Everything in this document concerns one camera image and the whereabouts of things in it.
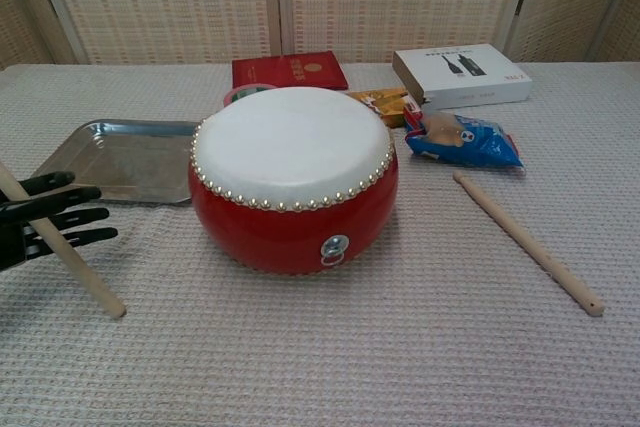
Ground white cable product box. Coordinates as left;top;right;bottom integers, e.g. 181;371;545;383
391;43;533;110

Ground red certificate booklet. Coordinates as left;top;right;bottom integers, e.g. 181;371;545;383
231;50;350;92

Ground red drum with white skin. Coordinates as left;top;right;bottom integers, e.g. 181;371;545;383
187;86;400;278

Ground wooden drumstick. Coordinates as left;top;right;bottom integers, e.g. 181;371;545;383
452;170;606;318
0;161;127;320

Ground rectangular metal tray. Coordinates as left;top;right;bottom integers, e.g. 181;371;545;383
27;119;201;207

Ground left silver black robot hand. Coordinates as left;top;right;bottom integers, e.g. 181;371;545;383
0;171;119;274

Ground white woven tablecloth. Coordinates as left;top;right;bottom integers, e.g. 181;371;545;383
0;61;640;427

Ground bamboo folding screen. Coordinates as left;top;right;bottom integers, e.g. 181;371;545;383
0;0;640;67

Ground yellow snack packet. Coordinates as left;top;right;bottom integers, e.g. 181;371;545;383
344;88;424;129

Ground blue snack bag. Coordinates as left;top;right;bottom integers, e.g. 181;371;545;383
402;105;526;171

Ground red tape roll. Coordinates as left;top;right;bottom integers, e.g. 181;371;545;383
222;82;278;108

